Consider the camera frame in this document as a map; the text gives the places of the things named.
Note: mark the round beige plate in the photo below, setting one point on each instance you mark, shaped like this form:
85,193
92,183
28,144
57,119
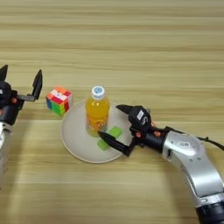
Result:
78,137

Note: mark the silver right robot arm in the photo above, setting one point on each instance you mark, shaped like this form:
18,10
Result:
192,163

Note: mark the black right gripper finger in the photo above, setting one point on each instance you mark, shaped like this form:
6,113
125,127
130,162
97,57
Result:
126,108
115,142

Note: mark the orange juice bottle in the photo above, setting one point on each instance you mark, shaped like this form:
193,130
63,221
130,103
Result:
97,113

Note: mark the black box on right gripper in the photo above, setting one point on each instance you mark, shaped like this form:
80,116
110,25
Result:
140,116

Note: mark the colourful puzzle cube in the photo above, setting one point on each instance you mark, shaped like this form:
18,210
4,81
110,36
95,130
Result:
59,100

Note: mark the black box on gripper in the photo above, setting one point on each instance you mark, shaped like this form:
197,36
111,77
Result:
140,116
4,96

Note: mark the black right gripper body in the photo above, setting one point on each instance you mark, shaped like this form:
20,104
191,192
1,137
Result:
150,137

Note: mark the green rectangular block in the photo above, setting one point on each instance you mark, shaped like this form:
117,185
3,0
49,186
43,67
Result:
116,131

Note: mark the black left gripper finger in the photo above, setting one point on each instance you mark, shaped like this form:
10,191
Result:
3,73
37,84

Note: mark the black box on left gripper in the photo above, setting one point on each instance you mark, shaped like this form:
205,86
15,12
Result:
4,96

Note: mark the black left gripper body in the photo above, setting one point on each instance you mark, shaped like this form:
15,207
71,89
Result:
10,113

